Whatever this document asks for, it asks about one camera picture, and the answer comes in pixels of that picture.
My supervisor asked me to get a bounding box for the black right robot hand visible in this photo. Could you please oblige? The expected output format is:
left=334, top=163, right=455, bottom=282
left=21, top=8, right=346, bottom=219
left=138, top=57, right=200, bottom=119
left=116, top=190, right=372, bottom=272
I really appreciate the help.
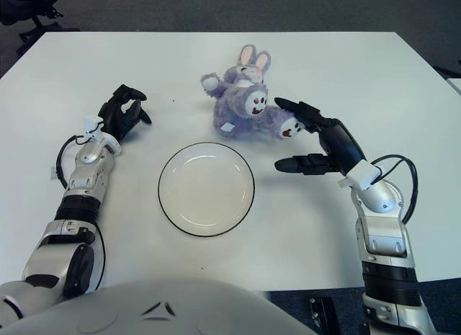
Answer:
left=274, top=96, right=367, bottom=177

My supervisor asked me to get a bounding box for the purple plush bunny doll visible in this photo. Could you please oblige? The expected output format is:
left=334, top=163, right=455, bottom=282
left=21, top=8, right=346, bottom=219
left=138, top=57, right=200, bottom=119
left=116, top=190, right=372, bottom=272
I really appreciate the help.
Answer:
left=200, top=44, right=308, bottom=140

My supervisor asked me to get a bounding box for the silver robot torso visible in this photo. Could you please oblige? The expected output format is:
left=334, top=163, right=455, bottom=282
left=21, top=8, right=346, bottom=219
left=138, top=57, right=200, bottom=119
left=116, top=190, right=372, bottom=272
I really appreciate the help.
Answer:
left=0, top=277, right=318, bottom=335

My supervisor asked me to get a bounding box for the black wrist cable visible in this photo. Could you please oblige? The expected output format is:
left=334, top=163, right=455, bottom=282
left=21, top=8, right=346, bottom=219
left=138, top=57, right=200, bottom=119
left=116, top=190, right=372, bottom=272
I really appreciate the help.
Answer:
left=50, top=133, right=91, bottom=190
left=370, top=153, right=421, bottom=224

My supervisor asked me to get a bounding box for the white side desk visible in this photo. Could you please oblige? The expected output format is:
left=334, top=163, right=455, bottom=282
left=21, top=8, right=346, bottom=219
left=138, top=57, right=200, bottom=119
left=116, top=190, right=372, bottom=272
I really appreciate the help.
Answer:
left=445, top=77, right=461, bottom=97

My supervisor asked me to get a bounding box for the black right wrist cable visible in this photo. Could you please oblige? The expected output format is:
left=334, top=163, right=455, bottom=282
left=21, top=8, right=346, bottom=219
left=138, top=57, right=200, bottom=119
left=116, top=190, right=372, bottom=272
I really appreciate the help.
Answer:
left=370, top=153, right=421, bottom=224

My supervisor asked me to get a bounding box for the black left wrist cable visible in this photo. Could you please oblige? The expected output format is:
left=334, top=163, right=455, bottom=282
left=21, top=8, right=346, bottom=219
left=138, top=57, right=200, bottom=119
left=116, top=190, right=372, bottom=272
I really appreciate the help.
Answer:
left=50, top=133, right=91, bottom=190

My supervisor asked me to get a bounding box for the black office chair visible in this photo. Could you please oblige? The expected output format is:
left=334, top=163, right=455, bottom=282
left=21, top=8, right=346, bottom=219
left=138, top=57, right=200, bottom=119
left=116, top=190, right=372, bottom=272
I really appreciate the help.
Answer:
left=0, top=0, right=80, bottom=55

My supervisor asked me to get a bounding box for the black bracket under table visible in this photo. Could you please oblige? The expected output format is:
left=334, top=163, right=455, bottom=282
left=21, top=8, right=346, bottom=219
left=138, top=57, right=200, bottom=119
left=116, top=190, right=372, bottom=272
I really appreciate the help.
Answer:
left=308, top=295, right=338, bottom=331

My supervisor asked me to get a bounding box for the white plate with black rim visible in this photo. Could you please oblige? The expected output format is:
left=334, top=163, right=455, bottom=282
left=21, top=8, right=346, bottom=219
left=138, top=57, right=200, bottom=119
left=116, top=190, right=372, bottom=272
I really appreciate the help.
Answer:
left=157, top=142, right=256, bottom=238

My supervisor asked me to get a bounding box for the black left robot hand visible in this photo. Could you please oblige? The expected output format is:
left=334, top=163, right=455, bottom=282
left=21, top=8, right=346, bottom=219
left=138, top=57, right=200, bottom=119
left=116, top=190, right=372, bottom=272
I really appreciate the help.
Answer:
left=97, top=84, right=153, bottom=142

